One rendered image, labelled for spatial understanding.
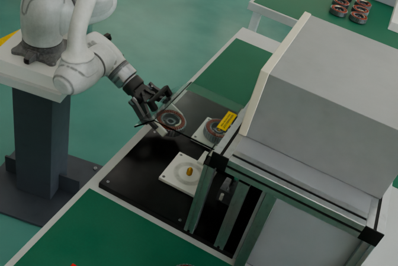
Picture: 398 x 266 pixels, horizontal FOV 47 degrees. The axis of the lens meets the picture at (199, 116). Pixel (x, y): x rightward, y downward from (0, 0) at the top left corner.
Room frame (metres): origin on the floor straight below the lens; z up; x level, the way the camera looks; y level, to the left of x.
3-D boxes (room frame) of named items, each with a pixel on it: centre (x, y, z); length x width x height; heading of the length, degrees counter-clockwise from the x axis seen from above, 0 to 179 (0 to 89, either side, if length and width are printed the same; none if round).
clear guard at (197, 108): (1.06, -0.02, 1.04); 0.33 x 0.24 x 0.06; 74
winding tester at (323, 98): (1.11, -0.36, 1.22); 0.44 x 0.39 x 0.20; 164
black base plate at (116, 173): (1.20, -0.07, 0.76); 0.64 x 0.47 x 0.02; 164
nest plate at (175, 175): (1.09, -0.02, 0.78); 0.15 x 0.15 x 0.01; 74
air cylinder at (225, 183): (1.05, -0.16, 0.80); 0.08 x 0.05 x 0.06; 164
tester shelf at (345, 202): (1.12, -0.36, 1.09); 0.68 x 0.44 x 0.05; 164
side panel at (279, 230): (0.78, -0.35, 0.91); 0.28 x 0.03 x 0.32; 74
